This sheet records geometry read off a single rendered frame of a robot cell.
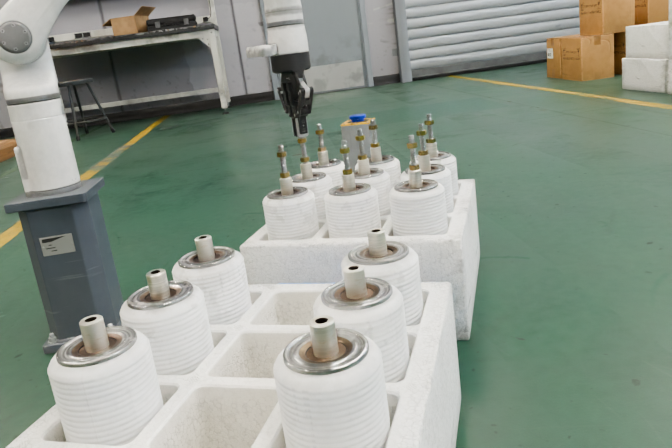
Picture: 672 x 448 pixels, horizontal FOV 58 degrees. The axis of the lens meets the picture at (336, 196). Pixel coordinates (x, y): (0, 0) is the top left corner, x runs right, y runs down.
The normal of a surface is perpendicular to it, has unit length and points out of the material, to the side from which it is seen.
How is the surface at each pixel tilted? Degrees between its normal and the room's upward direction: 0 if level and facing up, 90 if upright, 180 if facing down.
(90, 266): 90
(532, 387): 0
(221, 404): 90
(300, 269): 90
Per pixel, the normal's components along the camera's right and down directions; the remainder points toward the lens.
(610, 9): 0.15, 0.23
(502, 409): -0.13, -0.96
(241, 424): -0.26, 0.28
